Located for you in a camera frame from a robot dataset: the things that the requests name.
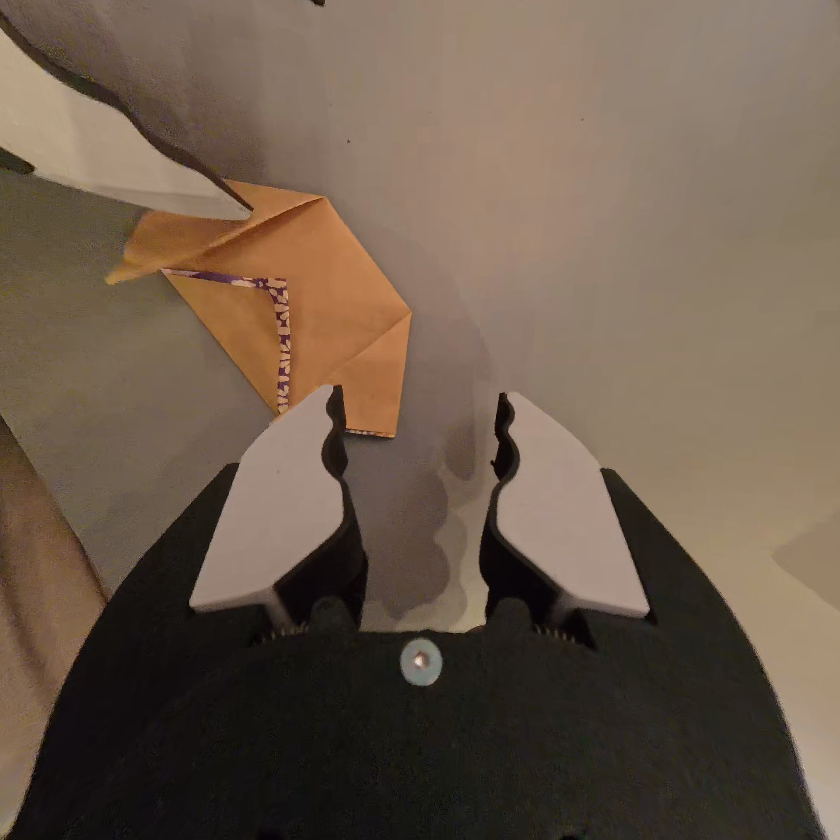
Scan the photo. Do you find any orange origami paper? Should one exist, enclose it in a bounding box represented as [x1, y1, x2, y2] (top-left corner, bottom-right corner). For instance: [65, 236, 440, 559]
[105, 178, 413, 439]

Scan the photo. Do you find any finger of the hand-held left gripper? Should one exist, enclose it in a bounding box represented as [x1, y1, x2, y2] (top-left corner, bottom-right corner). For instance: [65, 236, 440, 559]
[0, 8, 256, 222]

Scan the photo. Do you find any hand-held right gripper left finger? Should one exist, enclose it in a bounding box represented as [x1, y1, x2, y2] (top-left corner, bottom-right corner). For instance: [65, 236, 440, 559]
[189, 384, 368, 632]

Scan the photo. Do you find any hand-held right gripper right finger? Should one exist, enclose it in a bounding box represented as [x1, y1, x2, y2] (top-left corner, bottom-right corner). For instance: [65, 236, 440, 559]
[479, 390, 652, 627]

